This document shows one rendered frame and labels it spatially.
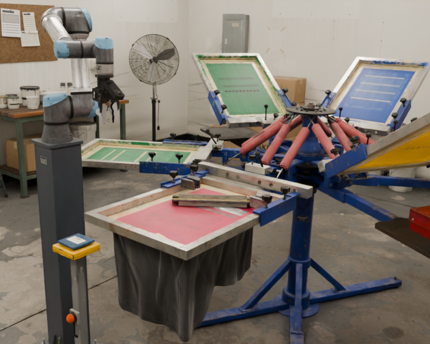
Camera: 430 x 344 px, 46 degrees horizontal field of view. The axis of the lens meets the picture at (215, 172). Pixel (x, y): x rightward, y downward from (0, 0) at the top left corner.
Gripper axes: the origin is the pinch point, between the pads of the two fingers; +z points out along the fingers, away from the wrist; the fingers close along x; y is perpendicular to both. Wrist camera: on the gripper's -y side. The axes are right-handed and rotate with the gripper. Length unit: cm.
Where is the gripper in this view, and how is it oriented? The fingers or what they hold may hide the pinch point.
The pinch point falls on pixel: (109, 121)
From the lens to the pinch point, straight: 229.7
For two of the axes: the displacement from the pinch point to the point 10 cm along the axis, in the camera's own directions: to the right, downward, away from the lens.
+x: -6.9, 1.9, -7.0
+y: -7.3, -2.1, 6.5
